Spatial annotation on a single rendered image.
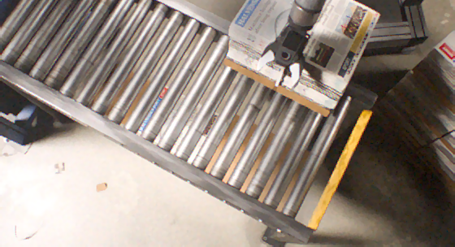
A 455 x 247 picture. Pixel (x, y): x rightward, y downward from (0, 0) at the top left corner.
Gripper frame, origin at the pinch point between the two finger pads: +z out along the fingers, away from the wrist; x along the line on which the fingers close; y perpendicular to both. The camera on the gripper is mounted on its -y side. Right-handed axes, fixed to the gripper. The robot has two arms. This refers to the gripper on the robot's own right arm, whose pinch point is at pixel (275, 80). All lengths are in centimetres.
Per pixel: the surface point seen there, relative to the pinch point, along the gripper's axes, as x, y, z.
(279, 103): -2.9, 13.1, 18.3
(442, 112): -60, 57, 21
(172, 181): 29, 26, 104
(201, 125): 16.1, -2.9, 28.3
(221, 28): 27.1, 25.4, 10.0
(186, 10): 41.1, 25.2, 9.9
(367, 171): -53, 69, 79
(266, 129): -3.4, 5.0, 23.7
